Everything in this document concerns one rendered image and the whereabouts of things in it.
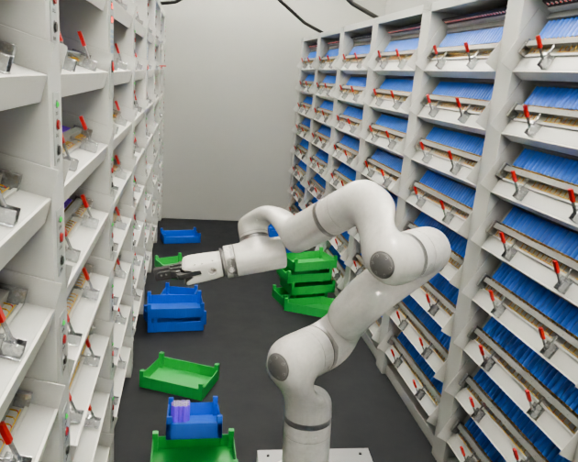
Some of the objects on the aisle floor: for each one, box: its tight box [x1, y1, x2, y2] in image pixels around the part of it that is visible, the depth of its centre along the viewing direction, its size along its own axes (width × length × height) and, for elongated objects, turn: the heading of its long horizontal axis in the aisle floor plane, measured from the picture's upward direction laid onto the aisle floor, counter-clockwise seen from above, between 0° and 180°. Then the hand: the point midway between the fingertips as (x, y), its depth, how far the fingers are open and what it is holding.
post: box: [0, 0, 71, 462], centre depth 104 cm, size 20×9×182 cm, turn 84°
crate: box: [166, 396, 223, 440], centre depth 219 cm, size 30×20×8 cm
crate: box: [139, 351, 219, 401], centre depth 256 cm, size 30×20×8 cm
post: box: [113, 0, 135, 378], centre depth 236 cm, size 20×9×182 cm, turn 84°
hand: (162, 273), depth 142 cm, fingers closed
